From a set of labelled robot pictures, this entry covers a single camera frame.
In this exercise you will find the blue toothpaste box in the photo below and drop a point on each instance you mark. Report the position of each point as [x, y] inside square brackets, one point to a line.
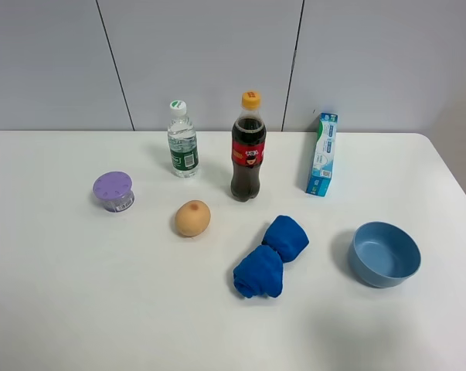
[323, 158]

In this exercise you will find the blue plastic bowl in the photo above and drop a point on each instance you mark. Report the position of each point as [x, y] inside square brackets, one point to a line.
[382, 255]

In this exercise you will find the tan egg-shaped ball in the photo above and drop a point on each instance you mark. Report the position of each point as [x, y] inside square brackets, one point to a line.
[192, 218]

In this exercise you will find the cola bottle yellow cap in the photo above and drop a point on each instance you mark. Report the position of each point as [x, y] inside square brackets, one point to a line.
[247, 153]

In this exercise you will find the clear water bottle green label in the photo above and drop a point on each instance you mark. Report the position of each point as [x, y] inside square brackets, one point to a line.
[182, 141]

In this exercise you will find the purple lidded round container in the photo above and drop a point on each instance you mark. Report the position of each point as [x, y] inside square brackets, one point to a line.
[113, 190]

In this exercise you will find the blue rolled cloth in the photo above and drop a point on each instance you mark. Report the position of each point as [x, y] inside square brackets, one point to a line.
[261, 272]

